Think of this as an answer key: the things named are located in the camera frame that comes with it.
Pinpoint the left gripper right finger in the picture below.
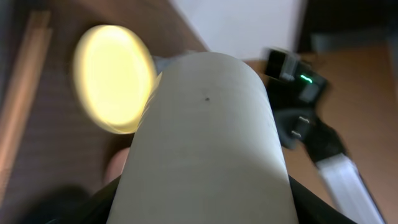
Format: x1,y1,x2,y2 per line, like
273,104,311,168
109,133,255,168
289,176,356,224

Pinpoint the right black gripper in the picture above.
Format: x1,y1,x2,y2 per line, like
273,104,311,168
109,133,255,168
264,49,329,149

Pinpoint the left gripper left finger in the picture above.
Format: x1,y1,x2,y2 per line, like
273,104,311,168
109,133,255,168
47,176,121,224

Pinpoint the white cup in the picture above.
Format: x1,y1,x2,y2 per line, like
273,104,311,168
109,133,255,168
108,52,298,223

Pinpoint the pink bowl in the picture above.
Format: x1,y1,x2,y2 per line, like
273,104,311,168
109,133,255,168
103,148,130,185

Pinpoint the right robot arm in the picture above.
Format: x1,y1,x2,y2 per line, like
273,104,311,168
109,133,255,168
264,49,385,223

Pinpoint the dark brown serving tray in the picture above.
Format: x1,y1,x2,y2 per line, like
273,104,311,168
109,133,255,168
1,0,205,223

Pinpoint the yellow round plate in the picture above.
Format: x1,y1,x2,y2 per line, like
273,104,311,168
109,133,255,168
72,25,157,134

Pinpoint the wooden chopstick left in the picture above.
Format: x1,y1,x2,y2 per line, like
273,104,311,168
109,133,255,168
1,11,52,200

